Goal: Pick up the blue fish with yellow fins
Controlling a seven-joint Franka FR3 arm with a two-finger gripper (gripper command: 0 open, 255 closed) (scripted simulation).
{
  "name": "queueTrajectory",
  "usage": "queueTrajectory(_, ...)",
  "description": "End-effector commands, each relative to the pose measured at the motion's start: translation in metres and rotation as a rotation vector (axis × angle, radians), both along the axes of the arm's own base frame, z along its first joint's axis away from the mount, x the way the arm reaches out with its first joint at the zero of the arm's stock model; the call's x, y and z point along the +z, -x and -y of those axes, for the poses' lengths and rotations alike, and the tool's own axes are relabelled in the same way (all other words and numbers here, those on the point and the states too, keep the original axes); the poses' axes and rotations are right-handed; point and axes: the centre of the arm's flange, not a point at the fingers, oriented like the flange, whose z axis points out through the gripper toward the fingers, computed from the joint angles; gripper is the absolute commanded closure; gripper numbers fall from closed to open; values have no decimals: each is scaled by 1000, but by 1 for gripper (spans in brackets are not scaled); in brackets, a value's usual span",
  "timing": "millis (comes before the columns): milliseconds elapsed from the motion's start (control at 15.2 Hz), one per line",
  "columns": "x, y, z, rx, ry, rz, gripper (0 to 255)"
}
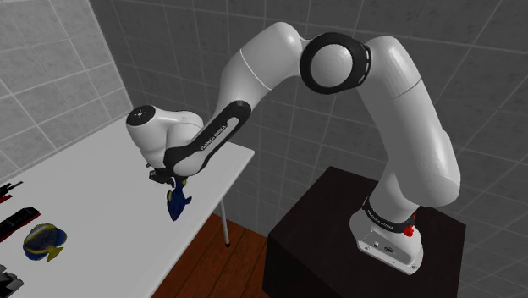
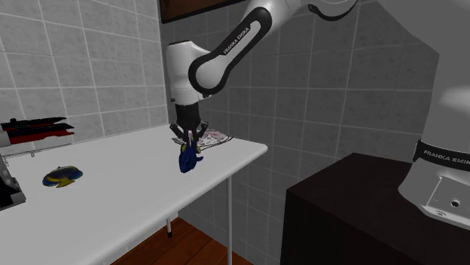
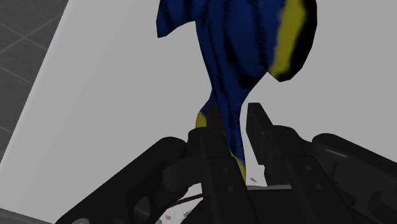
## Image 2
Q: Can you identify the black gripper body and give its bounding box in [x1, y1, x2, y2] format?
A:
[175, 102, 201, 132]

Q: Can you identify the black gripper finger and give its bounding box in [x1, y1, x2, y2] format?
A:
[190, 121, 209, 145]
[169, 123, 191, 148]

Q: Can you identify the blue and yellow toy fish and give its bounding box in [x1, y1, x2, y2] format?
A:
[179, 142, 204, 174]

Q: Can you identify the patterned white plate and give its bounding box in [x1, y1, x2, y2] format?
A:
[171, 128, 234, 151]

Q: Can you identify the white table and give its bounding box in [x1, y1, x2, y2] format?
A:
[0, 123, 269, 265]

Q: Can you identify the blue yellow flat toy fish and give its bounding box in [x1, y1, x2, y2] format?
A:
[41, 166, 84, 189]

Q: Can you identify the dark brown robot stand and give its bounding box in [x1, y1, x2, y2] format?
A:
[279, 153, 470, 265]

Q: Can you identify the black and grey box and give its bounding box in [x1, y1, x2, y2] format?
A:
[0, 154, 27, 212]

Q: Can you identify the dark brown wall picture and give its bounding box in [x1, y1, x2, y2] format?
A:
[158, 0, 246, 25]

